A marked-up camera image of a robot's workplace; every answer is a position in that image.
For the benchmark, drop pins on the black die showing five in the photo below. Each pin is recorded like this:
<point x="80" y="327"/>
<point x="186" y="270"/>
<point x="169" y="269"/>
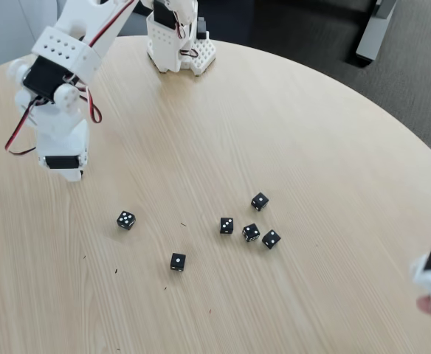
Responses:
<point x="126" y="220"/>

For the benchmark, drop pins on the white cabinet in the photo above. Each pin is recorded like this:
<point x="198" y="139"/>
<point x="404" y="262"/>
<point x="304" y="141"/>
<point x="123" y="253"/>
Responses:
<point x="1" y="29"/>

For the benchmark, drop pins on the black chair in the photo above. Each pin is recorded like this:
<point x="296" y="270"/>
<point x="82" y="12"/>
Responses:
<point x="136" y="27"/>

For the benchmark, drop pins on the black die showing one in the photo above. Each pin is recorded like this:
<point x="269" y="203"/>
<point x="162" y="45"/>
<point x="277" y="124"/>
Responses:
<point x="260" y="201"/>
<point x="178" y="262"/>

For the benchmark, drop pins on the black die showing three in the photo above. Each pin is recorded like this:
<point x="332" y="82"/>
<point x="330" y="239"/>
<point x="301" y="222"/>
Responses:
<point x="226" y="225"/>

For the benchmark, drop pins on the black die showing two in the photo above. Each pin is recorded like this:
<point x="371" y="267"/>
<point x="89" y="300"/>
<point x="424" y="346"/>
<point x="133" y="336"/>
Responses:
<point x="251" y="232"/>
<point x="271" y="239"/>

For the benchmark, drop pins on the grey desk leg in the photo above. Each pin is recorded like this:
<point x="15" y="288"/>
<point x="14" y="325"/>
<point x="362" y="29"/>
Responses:
<point x="372" y="33"/>

